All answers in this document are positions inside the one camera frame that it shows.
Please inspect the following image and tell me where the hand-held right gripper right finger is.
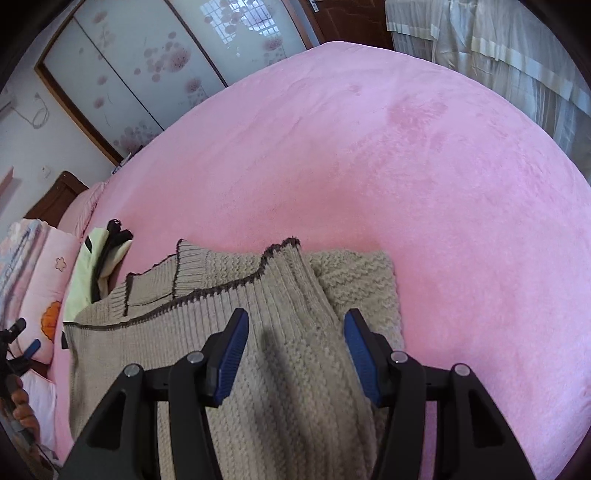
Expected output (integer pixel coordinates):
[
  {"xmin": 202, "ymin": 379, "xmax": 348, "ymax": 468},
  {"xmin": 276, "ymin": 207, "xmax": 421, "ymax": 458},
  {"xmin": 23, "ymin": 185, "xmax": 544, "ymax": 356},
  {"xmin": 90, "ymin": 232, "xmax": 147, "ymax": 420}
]
[{"xmin": 344, "ymin": 308, "xmax": 539, "ymax": 480}]

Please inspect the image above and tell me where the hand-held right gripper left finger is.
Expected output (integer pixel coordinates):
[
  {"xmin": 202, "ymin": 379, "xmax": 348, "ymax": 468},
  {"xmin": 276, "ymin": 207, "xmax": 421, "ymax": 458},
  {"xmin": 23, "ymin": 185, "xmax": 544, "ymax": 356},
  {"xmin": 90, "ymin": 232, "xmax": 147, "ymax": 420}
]
[{"xmin": 58, "ymin": 308, "xmax": 250, "ymax": 480}]

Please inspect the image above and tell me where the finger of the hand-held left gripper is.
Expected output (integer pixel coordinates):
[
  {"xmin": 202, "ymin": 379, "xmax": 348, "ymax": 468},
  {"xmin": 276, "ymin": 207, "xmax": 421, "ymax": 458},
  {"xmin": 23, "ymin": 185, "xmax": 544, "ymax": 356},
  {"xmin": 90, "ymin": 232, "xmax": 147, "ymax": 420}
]
[
  {"xmin": 13, "ymin": 339, "xmax": 42, "ymax": 372},
  {"xmin": 0, "ymin": 318, "xmax": 27, "ymax": 344}
]

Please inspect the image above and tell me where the grey knit cardigan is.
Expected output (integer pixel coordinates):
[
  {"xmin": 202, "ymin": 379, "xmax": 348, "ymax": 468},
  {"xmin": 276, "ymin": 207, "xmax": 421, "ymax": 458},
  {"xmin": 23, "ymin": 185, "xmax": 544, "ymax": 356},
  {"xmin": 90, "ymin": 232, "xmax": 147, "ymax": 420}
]
[{"xmin": 62, "ymin": 237, "xmax": 408, "ymax": 480}]

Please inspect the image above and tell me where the person's left hand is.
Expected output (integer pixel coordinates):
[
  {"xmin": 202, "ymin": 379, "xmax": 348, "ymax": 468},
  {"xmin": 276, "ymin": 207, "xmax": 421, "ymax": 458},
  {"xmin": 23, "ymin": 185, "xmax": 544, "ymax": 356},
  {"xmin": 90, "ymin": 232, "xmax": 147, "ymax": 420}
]
[{"xmin": 8, "ymin": 375, "xmax": 41, "ymax": 437}]

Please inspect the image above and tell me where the white bag print pillow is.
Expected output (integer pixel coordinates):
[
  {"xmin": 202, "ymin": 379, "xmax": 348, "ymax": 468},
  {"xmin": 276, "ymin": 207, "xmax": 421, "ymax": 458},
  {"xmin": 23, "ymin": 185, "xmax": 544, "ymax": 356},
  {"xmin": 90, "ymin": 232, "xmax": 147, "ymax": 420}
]
[{"xmin": 18, "ymin": 368, "xmax": 58, "ymax": 464}]

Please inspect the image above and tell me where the pink flower print pillow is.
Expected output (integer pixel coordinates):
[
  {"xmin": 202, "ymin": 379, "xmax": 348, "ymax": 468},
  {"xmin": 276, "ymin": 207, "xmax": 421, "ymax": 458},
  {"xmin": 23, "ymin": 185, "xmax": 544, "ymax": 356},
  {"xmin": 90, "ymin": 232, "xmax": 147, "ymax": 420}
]
[{"xmin": 19, "ymin": 231, "xmax": 83, "ymax": 366}]

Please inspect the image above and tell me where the folded floral quilt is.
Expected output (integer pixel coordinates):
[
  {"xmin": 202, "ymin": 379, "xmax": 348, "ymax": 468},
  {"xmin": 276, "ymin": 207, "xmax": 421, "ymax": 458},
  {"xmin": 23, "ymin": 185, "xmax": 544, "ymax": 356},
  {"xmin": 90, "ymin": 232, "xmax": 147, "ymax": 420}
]
[{"xmin": 0, "ymin": 218, "xmax": 51, "ymax": 324}]

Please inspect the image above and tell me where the green and black folded jacket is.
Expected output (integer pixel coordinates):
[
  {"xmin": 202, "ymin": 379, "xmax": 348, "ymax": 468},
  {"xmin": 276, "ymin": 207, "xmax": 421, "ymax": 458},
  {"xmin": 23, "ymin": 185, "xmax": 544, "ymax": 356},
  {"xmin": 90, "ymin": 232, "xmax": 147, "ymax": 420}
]
[{"xmin": 63, "ymin": 219, "xmax": 136, "ymax": 322}]

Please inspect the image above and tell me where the dark wooden headboard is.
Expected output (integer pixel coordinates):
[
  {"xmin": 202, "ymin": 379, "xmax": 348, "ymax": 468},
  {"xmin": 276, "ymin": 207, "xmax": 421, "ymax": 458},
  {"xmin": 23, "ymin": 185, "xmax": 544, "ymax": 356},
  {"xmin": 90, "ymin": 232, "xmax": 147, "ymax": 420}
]
[{"xmin": 24, "ymin": 171, "xmax": 89, "ymax": 228}]

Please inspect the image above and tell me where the plain pink pillow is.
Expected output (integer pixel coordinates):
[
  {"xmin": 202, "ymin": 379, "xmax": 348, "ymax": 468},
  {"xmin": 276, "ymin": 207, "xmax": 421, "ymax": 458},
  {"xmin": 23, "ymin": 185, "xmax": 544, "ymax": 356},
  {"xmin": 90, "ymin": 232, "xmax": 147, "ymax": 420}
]
[{"xmin": 56, "ymin": 181, "xmax": 110, "ymax": 232}]

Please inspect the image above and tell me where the floral sliding door wardrobe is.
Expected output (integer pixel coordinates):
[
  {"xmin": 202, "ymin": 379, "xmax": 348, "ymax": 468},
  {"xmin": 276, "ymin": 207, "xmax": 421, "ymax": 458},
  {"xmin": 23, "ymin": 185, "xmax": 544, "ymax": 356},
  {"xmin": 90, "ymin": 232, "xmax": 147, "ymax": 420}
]
[{"xmin": 34, "ymin": 0, "xmax": 325, "ymax": 168}]

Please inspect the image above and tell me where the white lace covered furniture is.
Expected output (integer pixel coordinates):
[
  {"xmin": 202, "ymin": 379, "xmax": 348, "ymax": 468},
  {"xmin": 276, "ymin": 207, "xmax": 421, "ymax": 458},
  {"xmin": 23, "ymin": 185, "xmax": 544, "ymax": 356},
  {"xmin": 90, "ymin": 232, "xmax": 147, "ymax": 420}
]
[{"xmin": 385, "ymin": 0, "xmax": 591, "ymax": 169}]

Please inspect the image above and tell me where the brown wooden door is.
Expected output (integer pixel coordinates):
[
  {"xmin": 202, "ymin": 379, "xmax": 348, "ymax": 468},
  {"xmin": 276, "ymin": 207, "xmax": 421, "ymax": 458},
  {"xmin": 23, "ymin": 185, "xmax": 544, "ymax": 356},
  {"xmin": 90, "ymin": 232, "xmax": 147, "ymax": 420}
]
[{"xmin": 300, "ymin": 0, "xmax": 394, "ymax": 51}]

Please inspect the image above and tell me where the white wall cable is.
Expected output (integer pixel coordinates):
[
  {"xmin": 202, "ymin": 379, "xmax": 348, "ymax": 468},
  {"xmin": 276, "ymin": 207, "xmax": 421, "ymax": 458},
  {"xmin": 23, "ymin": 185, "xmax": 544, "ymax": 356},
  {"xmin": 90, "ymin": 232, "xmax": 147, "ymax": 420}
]
[{"xmin": 29, "ymin": 91, "xmax": 51, "ymax": 128}]

